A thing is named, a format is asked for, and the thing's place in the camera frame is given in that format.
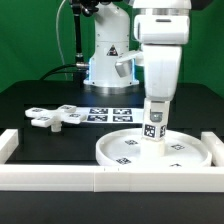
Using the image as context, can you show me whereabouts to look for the black cable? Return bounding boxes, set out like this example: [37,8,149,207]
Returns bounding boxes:
[39,63,90,81]

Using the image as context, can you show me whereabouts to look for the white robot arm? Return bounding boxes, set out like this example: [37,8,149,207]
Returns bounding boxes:
[86,0,191,124]

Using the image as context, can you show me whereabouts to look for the white front fence bar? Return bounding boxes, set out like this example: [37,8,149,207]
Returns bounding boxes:
[0,165,224,192]

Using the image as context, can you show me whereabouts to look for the white left fence bar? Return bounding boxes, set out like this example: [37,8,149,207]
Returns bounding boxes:
[0,129,19,164]

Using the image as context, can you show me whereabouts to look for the white marker sheet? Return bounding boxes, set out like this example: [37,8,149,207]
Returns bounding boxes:
[65,107,143,124]

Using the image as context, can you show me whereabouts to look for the white cross-shaped table base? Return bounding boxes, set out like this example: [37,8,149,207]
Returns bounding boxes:
[25,105,87,133]

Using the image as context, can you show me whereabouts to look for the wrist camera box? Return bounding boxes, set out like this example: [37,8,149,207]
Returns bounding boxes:
[115,50,144,78]

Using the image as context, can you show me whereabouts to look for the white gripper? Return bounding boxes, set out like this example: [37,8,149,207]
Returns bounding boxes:
[142,45,182,123]

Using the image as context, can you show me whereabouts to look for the grey cable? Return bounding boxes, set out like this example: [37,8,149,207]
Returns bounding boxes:
[55,0,68,81]

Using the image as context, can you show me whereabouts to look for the white right fence bar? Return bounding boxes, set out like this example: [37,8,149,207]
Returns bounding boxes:
[201,132,224,167]

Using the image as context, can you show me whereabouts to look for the white round table top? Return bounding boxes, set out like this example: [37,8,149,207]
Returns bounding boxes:
[96,128,212,168]

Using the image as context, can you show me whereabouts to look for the white fence bar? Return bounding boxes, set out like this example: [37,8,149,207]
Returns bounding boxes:
[0,165,224,192]
[201,132,224,167]
[0,129,19,164]

